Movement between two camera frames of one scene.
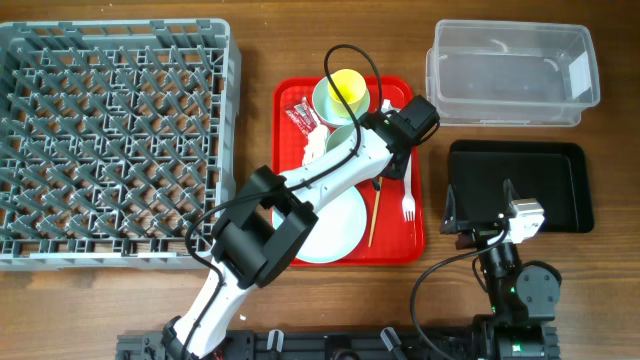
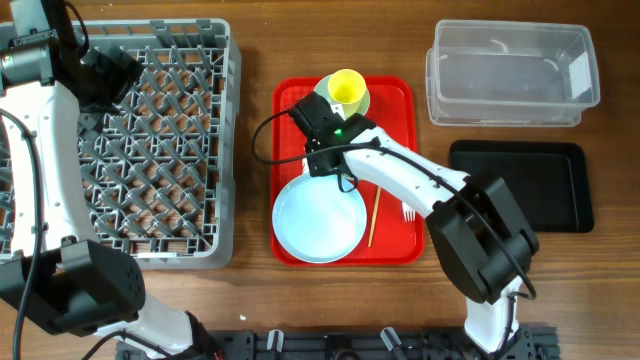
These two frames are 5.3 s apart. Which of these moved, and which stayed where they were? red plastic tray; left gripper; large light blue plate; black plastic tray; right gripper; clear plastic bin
Moved: right gripper; left gripper
Stayed: clear plastic bin; red plastic tray; black plastic tray; large light blue plate
